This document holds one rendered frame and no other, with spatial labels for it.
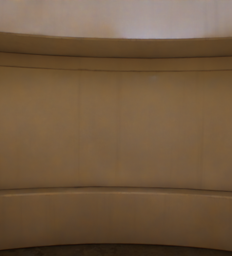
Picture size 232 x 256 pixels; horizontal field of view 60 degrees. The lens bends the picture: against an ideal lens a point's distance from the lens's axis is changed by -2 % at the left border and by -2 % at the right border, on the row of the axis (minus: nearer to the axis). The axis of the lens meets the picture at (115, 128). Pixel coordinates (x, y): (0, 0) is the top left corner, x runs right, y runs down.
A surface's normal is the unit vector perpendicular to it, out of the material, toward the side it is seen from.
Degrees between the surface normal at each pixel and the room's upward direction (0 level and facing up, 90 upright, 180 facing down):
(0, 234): 90
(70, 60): 90
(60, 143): 90
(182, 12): 90
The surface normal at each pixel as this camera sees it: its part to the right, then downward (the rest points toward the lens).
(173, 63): -0.14, 0.02
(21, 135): 0.25, 0.02
